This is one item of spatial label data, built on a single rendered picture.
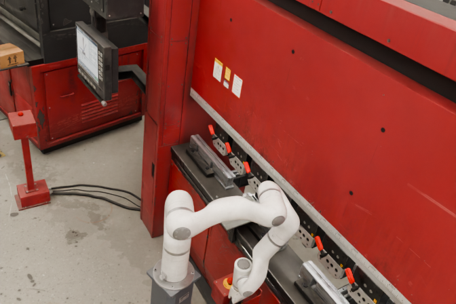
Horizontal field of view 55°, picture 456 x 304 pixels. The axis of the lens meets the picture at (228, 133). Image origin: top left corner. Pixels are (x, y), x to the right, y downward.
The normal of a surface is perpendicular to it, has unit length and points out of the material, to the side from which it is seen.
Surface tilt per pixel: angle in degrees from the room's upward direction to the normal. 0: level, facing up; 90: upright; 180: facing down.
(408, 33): 90
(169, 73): 90
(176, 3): 90
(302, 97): 90
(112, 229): 0
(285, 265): 0
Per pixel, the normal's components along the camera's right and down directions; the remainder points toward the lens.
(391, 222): -0.84, 0.18
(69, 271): 0.14, -0.83
